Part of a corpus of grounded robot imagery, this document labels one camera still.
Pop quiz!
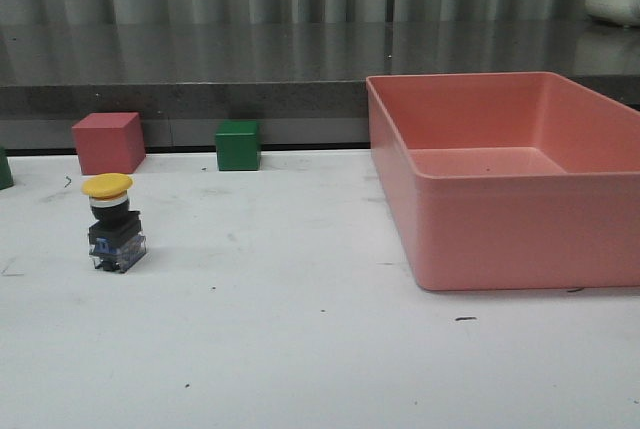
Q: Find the yellow mushroom push button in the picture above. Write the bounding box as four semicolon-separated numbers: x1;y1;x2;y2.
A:
82;173;147;274

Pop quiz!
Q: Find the green cube block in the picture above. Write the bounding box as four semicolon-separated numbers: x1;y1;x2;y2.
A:
215;120;261;171

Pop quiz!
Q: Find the pink plastic bin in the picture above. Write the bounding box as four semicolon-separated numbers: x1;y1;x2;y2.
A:
366;72;639;291

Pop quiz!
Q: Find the pink cube block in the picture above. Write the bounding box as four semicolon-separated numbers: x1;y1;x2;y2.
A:
71;112;146;175

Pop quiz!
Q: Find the dark green block at edge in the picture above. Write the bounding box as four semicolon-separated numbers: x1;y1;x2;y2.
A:
0;146;14;190

